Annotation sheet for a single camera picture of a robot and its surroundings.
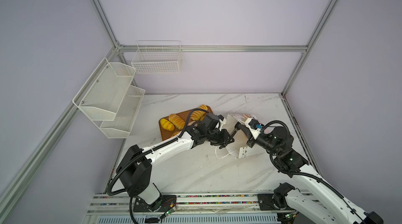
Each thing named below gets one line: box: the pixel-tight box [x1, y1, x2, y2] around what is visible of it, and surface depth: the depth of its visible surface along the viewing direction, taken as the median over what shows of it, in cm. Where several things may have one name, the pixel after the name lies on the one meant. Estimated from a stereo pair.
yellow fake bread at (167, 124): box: [160, 118, 175, 131], surface depth 101 cm
